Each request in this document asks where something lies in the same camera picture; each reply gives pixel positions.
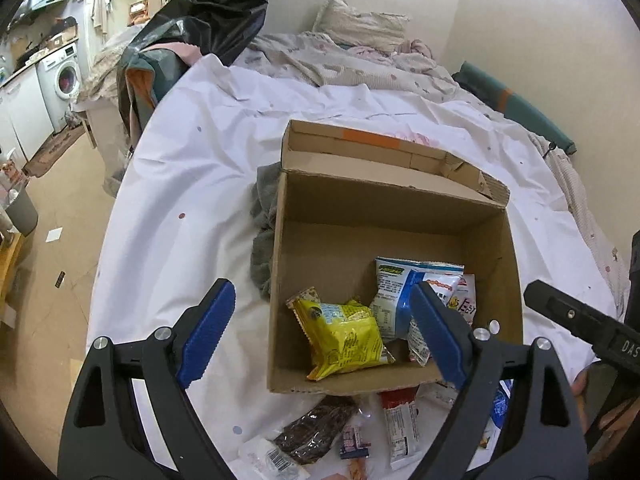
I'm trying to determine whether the yellow snack bag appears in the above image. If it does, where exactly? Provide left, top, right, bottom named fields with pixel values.
left=288, top=296, right=395, bottom=382

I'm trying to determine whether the brown cardboard box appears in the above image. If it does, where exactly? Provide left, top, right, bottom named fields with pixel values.
left=267, top=120, right=523, bottom=396

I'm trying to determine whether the striped pillow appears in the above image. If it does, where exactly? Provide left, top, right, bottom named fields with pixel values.
left=311, top=0, right=411, bottom=53

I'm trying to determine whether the teal rolled mat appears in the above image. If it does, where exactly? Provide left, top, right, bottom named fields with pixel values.
left=452, top=62, right=577, bottom=155

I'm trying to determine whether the white washing machine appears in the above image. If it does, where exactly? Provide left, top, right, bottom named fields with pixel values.
left=36, top=41, right=81, bottom=132

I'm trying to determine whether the grey cloth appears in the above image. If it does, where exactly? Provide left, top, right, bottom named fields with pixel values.
left=250, top=162, right=282, bottom=300

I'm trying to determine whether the right hand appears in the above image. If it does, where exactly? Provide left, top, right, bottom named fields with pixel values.
left=572, top=368, right=589, bottom=398

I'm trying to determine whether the blue white snack bag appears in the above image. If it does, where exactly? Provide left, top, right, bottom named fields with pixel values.
left=370, top=257, right=464, bottom=366

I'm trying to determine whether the white bed sheet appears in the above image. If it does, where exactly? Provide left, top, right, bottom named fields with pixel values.
left=88, top=55, right=617, bottom=479

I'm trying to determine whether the dark brown snack packet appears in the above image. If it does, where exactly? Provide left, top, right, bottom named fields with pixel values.
left=273, top=396, right=358, bottom=465

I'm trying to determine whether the black plastic bag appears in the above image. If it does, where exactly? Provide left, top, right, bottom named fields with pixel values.
left=117, top=0, right=270, bottom=149

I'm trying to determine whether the grey trash bin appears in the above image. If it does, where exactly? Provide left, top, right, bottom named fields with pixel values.
left=6, top=188, right=38, bottom=236

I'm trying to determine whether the white red snack bar packet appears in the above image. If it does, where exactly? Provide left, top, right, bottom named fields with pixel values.
left=378, top=387, right=420, bottom=470

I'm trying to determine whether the floral crumpled blanket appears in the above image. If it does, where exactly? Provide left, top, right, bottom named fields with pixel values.
left=234, top=32, right=460, bottom=103

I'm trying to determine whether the red white snack bag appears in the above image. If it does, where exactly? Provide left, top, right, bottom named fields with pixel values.
left=448, top=274, right=477, bottom=325

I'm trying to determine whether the beige wafer snack packet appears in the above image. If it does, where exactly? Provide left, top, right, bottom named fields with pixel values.
left=285, top=286, right=321, bottom=309

